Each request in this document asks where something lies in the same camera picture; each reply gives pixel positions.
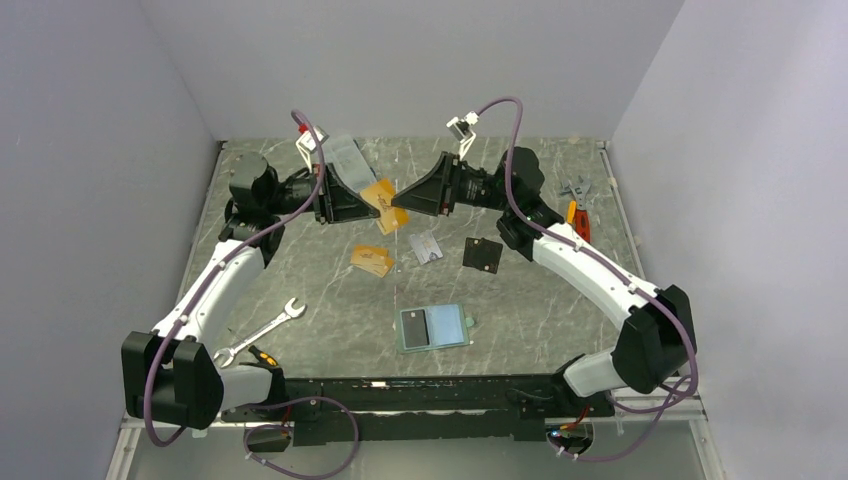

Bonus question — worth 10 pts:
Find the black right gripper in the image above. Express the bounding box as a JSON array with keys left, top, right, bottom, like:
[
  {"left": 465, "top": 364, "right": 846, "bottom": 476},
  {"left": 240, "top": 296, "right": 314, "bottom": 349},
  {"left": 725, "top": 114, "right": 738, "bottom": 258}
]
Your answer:
[{"left": 392, "top": 151, "right": 514, "bottom": 216}]

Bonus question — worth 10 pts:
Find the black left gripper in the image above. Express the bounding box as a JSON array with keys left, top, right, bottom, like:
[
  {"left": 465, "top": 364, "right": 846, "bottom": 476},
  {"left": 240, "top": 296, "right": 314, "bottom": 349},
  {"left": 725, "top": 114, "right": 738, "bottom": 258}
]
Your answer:
[{"left": 265, "top": 163, "right": 380, "bottom": 225}]

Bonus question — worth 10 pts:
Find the black credit card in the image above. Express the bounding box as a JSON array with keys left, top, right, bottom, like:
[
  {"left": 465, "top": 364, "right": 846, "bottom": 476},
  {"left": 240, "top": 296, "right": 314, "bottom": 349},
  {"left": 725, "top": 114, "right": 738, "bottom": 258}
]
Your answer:
[
  {"left": 462, "top": 237, "right": 503, "bottom": 274},
  {"left": 400, "top": 309, "right": 430, "bottom": 349}
]

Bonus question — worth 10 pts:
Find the green card holder wallet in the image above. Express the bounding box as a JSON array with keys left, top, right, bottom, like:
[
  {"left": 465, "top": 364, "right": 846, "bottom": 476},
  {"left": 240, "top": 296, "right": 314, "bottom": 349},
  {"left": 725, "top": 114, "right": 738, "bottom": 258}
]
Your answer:
[{"left": 394, "top": 303, "right": 475, "bottom": 354}]

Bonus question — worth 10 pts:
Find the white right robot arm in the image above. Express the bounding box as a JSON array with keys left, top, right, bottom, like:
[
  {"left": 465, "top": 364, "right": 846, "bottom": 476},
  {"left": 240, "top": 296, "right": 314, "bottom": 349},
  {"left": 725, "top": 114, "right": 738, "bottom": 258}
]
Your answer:
[{"left": 392, "top": 147, "right": 697, "bottom": 415}]

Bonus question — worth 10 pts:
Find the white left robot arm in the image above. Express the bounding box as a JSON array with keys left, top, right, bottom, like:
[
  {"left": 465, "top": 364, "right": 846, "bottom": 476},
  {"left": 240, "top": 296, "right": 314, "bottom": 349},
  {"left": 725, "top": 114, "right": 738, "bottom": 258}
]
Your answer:
[{"left": 121, "top": 152, "right": 379, "bottom": 430}]

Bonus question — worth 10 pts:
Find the clear plastic organizer box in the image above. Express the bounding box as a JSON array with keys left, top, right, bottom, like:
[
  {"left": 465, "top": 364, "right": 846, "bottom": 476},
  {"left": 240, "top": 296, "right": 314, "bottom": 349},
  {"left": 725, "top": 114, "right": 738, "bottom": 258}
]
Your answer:
[{"left": 323, "top": 135, "right": 377, "bottom": 194}]

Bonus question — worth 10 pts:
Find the silver open-end wrench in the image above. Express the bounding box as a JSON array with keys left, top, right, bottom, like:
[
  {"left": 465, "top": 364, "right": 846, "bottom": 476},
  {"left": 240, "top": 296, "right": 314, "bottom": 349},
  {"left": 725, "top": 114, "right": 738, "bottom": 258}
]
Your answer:
[{"left": 212, "top": 298, "right": 307, "bottom": 368}]

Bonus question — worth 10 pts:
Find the orange small screwdriver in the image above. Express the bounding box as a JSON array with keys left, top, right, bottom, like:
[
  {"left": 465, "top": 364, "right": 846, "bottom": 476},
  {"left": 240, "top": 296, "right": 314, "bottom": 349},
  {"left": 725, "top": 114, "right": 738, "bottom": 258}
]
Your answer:
[{"left": 565, "top": 200, "right": 577, "bottom": 225}]

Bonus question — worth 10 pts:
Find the red adjustable wrench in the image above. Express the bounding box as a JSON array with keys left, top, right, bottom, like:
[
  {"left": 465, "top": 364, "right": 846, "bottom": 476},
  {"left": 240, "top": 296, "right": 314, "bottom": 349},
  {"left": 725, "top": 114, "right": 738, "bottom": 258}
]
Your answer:
[{"left": 560, "top": 175, "right": 591, "bottom": 242}]

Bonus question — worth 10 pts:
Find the yellow black screwdriver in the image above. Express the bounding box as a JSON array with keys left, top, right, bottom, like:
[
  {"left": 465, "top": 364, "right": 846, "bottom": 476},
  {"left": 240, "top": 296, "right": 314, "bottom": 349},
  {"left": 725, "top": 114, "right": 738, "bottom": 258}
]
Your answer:
[{"left": 248, "top": 345, "right": 280, "bottom": 369}]

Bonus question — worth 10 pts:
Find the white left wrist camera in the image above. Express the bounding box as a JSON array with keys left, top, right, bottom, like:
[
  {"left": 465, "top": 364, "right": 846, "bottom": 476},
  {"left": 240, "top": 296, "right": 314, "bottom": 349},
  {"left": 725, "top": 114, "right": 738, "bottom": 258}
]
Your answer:
[{"left": 295, "top": 124, "right": 329, "bottom": 172}]

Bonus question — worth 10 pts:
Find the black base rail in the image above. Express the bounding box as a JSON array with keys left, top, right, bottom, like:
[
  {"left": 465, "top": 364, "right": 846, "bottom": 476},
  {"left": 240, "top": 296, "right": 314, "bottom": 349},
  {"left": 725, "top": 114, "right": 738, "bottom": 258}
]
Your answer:
[{"left": 221, "top": 374, "right": 615, "bottom": 446}]

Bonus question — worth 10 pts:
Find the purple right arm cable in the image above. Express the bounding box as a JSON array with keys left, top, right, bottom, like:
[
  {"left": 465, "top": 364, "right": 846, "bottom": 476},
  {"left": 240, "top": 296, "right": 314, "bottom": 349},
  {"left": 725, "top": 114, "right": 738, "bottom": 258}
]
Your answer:
[{"left": 474, "top": 97, "right": 701, "bottom": 464}]

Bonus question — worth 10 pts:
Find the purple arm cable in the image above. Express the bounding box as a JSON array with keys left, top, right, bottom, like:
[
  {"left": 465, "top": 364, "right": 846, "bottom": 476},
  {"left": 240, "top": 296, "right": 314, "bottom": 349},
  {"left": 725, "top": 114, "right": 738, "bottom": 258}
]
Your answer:
[
  {"left": 474, "top": 97, "right": 701, "bottom": 464},
  {"left": 142, "top": 109, "right": 362, "bottom": 480}
]

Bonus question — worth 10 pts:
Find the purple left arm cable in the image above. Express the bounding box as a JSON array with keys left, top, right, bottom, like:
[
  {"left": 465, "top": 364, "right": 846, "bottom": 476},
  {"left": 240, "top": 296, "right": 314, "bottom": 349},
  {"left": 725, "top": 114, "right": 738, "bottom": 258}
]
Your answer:
[{"left": 142, "top": 109, "right": 362, "bottom": 480}]

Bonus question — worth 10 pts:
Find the aluminium frame rail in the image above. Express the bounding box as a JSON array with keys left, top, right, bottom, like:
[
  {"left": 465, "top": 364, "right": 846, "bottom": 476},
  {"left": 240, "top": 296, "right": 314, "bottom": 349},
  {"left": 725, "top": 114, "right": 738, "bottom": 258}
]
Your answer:
[{"left": 104, "top": 415, "right": 224, "bottom": 480}]

